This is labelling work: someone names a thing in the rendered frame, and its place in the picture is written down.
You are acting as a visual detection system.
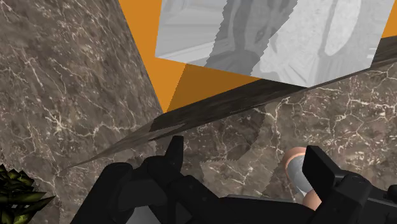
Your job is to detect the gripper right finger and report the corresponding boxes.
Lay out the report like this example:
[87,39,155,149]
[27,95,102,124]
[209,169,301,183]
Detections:
[302,144,397,224]

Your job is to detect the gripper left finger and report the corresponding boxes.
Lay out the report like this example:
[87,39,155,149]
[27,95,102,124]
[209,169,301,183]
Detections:
[69,135,224,224]

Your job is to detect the peach and grey cup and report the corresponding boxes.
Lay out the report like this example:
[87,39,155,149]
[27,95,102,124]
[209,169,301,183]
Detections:
[281,146,323,211]

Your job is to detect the green spiky plant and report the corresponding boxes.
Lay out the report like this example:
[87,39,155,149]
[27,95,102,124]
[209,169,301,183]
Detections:
[0,164,57,224]

